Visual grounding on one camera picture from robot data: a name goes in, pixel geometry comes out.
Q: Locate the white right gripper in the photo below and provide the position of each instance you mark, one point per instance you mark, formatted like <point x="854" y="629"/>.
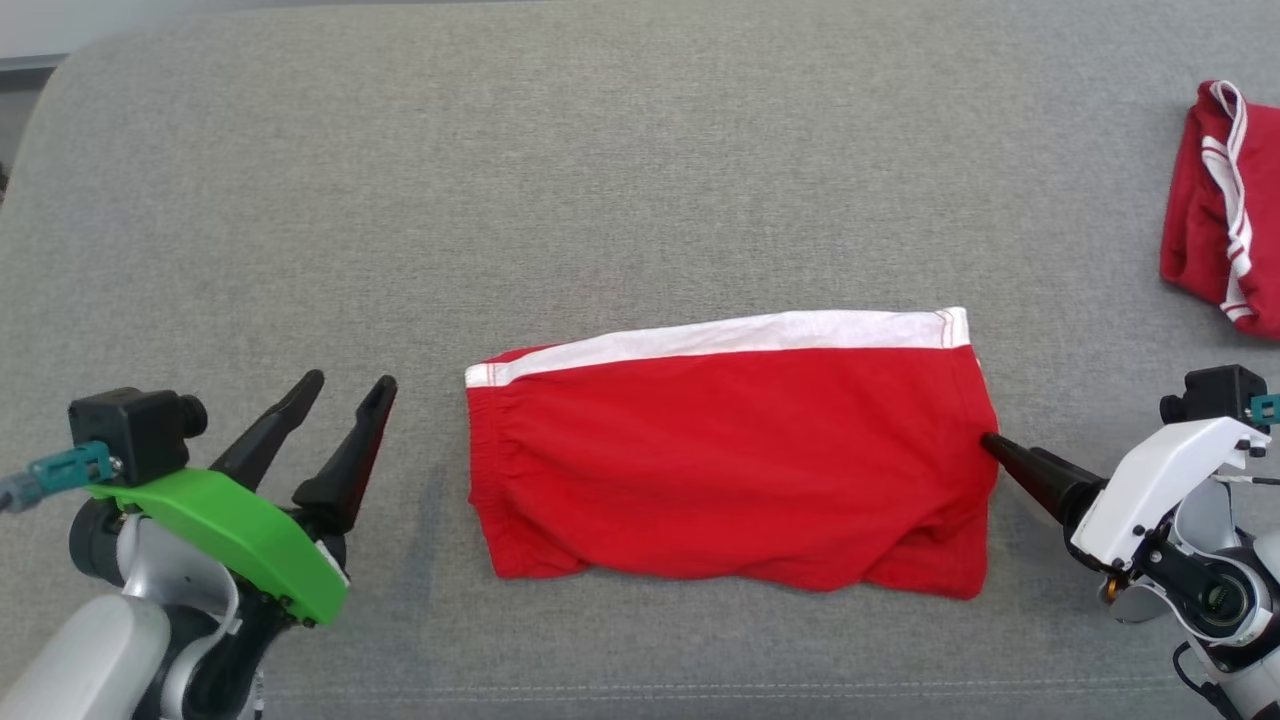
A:
<point x="1150" y="490"/>

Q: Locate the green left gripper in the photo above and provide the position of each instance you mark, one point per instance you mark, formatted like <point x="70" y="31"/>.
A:
<point x="240" y="530"/>

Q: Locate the red white Bulls jersey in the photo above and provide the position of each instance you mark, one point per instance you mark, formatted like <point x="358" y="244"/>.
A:
<point x="1195" y="220"/>

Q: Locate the red shorts with white band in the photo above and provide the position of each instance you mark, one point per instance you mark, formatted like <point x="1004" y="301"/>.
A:
<point x="720" y="470"/>

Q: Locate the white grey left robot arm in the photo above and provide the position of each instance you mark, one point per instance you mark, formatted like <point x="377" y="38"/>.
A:
<point x="90" y="650"/>

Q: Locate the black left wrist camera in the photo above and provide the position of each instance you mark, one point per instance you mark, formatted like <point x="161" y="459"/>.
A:
<point x="135" y="430"/>

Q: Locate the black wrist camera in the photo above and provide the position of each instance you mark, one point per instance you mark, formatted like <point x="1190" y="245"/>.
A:
<point x="1215" y="390"/>
<point x="135" y="430"/>

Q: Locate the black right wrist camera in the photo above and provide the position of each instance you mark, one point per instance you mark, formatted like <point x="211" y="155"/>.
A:
<point x="1215" y="390"/>

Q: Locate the teal right camera connector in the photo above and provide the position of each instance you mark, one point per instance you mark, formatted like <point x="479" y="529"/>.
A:
<point x="1266" y="408"/>

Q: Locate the teal camera connector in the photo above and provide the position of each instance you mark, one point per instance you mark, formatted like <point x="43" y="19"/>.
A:
<point x="70" y="468"/>
<point x="1266" y="408"/>

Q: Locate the teal left camera connector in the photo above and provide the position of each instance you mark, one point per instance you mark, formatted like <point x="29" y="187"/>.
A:
<point x="70" y="468"/>

